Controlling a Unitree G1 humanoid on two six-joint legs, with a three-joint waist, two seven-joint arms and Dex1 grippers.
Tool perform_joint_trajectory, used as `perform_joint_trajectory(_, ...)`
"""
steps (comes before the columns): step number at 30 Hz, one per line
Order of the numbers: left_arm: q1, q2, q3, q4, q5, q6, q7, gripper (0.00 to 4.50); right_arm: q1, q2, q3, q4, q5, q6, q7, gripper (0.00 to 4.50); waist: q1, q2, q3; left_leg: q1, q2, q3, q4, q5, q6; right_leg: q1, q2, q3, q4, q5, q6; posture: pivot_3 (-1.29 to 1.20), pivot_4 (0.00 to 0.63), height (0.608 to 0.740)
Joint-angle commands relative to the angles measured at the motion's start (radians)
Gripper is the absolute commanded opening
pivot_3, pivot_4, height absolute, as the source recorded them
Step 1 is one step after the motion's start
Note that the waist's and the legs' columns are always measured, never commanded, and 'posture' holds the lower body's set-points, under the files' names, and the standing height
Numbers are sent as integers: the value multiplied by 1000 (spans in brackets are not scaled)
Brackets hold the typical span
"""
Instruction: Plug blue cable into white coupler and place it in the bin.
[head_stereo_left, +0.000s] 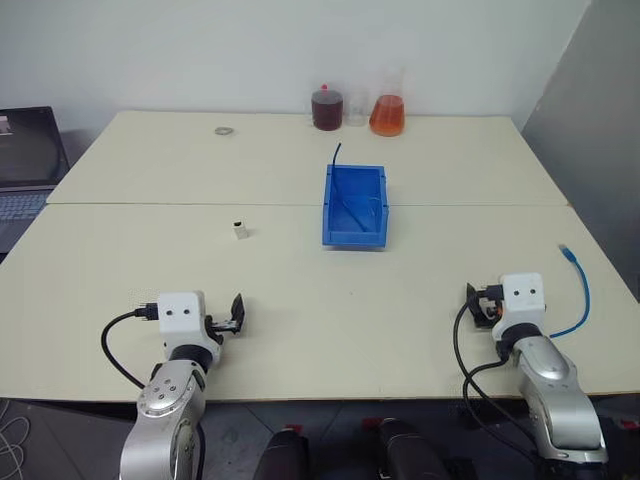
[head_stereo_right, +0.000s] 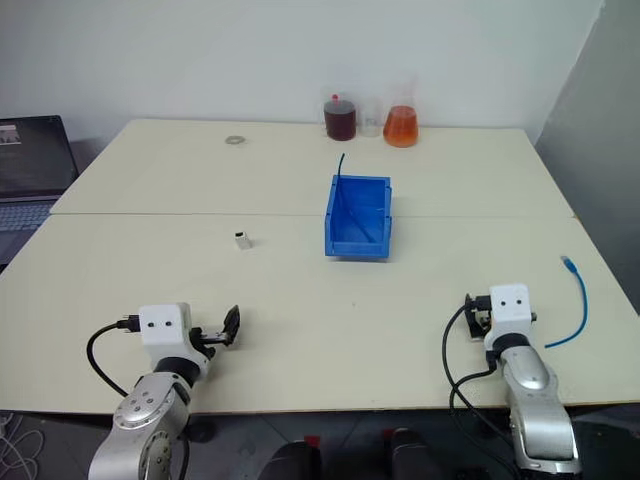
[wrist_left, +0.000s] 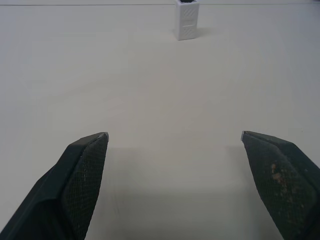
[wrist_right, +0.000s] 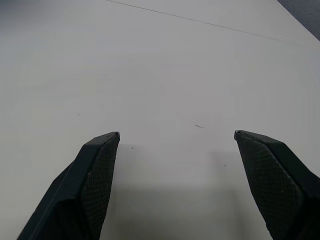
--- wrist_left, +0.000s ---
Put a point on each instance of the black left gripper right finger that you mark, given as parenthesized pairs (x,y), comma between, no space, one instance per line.
(282,185)

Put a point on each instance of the white plastic box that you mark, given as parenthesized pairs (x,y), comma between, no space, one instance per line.
(187,20)

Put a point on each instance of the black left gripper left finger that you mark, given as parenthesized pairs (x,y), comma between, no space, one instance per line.
(62,190)

